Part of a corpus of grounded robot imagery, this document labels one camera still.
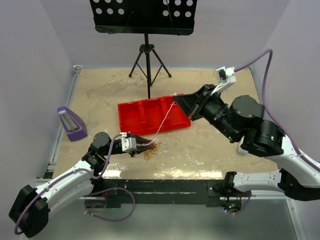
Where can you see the red three-compartment bin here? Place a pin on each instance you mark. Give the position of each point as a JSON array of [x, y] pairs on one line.
[[151, 116]]

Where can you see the white microphone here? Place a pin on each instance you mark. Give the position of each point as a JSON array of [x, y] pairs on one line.
[[241, 151]]

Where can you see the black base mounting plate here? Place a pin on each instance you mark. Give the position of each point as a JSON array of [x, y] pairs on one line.
[[163, 192]]

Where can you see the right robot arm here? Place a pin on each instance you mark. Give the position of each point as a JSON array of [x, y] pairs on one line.
[[243, 122]]

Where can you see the black music stand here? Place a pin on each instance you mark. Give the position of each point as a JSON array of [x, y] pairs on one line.
[[146, 17]]

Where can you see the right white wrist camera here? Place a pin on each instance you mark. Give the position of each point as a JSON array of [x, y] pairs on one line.
[[226, 78]]

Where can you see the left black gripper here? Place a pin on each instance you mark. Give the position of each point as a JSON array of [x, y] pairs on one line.
[[139, 148]]

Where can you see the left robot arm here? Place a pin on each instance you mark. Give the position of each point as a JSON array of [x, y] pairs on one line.
[[33, 206]]

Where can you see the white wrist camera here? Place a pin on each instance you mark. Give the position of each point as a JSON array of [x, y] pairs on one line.
[[128, 142], [226, 78]]

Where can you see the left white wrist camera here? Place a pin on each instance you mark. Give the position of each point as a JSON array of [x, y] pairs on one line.
[[128, 142]]

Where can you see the purple metronome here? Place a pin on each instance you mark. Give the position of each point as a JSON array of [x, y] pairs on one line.
[[73, 124]]

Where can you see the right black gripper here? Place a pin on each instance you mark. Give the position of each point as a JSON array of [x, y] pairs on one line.
[[194, 104]]

